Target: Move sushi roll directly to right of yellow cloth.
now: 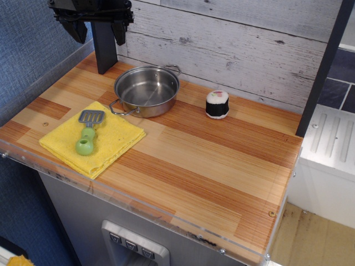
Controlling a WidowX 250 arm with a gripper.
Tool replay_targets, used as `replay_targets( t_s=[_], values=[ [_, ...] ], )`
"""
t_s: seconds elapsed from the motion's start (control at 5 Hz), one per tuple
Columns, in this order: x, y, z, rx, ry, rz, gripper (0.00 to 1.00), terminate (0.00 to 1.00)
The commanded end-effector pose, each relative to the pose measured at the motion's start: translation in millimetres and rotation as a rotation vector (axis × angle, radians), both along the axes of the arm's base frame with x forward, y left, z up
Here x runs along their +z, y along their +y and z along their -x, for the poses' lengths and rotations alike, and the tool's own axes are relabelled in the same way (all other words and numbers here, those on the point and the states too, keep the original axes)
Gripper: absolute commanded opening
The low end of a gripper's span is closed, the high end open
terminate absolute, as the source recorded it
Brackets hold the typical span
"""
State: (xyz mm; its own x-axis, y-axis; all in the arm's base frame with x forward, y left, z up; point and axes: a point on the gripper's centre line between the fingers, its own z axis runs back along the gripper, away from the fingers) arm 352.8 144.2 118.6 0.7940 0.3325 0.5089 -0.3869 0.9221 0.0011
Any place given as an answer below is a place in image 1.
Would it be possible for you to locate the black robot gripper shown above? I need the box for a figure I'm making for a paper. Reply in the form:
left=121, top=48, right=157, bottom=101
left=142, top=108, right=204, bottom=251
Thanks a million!
left=47, top=0, right=134, bottom=45

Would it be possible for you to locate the plush sushi roll toy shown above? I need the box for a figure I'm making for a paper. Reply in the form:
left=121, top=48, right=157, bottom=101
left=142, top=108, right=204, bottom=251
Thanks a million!
left=205, top=90, right=229, bottom=120

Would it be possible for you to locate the stainless steel pot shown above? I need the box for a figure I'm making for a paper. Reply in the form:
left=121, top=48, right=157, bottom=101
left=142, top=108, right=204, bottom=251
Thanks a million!
left=109, top=64, right=181, bottom=118

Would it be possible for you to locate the yellow folded cloth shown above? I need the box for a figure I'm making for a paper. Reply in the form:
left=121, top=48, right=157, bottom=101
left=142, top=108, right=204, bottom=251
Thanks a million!
left=39, top=101, right=146, bottom=179

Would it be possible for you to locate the green grey toy spatula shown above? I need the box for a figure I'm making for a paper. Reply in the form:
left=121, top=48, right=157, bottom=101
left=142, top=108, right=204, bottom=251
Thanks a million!
left=75, top=109, right=105, bottom=156

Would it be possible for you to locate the clear acrylic front guard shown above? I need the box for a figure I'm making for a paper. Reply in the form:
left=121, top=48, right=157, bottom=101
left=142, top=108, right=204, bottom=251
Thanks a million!
left=1, top=140, right=297, bottom=265

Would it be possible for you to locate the silver dispenser panel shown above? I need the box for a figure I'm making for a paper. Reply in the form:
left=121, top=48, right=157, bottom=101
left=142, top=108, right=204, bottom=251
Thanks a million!
left=102, top=220, right=170, bottom=265

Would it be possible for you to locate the yellow object bottom corner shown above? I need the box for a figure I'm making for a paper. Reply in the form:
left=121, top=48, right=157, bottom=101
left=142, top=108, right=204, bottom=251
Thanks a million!
left=6, top=256, right=34, bottom=266

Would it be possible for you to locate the white ribbed side cabinet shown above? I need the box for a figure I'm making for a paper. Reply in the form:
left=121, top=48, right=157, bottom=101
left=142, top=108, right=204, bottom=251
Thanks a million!
left=287, top=105, right=354, bottom=228

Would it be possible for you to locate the dark grey left post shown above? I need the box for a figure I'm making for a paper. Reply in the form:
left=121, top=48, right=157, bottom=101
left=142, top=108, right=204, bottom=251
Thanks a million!
left=91, top=22, right=118, bottom=74

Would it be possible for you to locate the dark grey post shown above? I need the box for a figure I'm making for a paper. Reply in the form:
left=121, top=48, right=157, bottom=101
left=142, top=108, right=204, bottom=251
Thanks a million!
left=296, top=0, right=354, bottom=137
left=91, top=22, right=118, bottom=74

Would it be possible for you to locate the dark grey right post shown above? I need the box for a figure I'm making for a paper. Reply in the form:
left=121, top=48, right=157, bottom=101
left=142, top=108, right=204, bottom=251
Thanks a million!
left=296, top=0, right=354, bottom=137

